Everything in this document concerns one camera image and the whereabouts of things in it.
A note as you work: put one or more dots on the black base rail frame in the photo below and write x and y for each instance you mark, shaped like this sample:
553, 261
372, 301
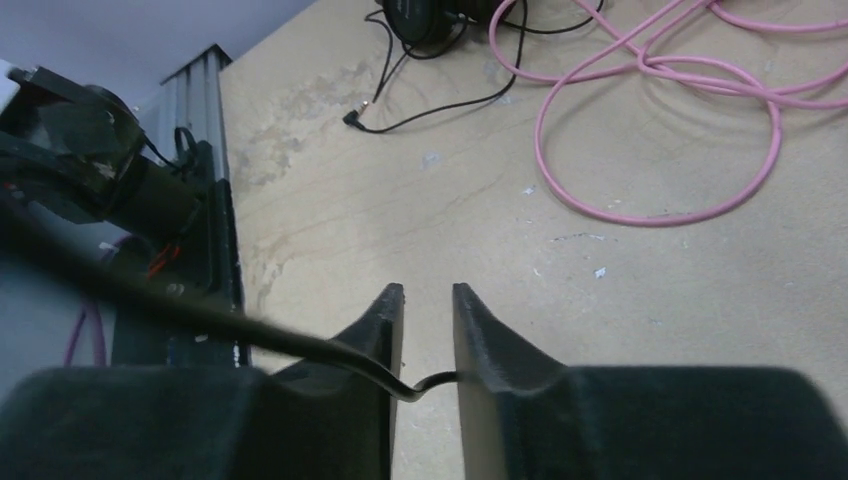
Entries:
202, 261

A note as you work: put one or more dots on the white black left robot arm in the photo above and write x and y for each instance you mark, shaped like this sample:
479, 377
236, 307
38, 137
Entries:
79, 151

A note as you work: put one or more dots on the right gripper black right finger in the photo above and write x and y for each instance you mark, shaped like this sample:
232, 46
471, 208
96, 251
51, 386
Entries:
524, 415

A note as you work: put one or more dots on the black headphones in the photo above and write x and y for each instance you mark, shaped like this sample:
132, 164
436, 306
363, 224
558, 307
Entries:
65, 266
424, 30

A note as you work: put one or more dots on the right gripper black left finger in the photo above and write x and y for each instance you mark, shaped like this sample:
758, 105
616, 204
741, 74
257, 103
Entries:
307, 421

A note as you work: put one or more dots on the pink headphones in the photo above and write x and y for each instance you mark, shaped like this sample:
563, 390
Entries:
700, 109

